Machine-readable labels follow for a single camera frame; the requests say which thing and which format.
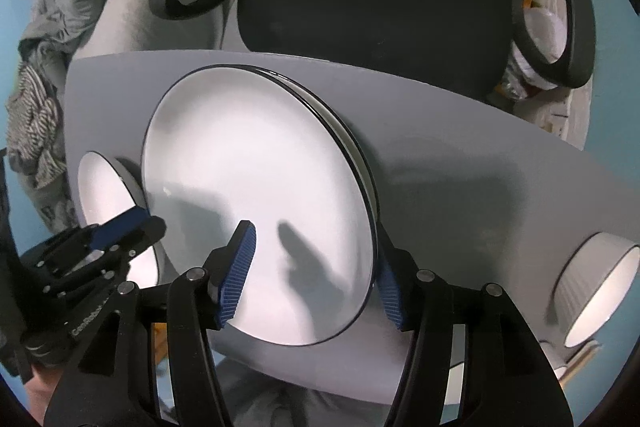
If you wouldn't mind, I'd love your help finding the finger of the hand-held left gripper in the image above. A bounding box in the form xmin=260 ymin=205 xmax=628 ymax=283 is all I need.
xmin=37 ymin=216 xmax=167 ymax=304
xmin=20 ymin=207 xmax=151 ymax=269

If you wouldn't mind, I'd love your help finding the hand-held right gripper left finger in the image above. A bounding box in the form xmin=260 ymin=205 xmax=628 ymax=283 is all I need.
xmin=44 ymin=221 xmax=258 ymax=427

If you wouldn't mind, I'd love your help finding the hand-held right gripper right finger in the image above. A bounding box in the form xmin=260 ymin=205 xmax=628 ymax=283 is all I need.
xmin=375 ymin=231 xmax=574 ymax=427

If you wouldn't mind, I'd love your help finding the white ribbed bowl black rim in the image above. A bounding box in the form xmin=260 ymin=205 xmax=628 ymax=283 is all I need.
xmin=77 ymin=151 xmax=162 ymax=288
xmin=552 ymin=232 xmax=640 ymax=349

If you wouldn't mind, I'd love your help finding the large white plate black rim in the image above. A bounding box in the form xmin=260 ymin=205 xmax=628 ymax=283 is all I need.
xmin=255 ymin=67 xmax=381 ymax=230
xmin=141 ymin=65 xmax=378 ymax=348

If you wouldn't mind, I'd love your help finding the grey striped knit cloth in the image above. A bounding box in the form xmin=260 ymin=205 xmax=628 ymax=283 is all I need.
xmin=6 ymin=61 xmax=69 ymax=188

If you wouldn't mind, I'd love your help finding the black office chair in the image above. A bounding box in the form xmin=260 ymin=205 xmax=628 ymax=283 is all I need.
xmin=237 ymin=0 xmax=517 ymax=104

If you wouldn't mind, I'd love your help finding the white plastic bag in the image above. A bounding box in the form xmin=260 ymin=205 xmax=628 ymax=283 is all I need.
xmin=500 ymin=0 xmax=572 ymax=102

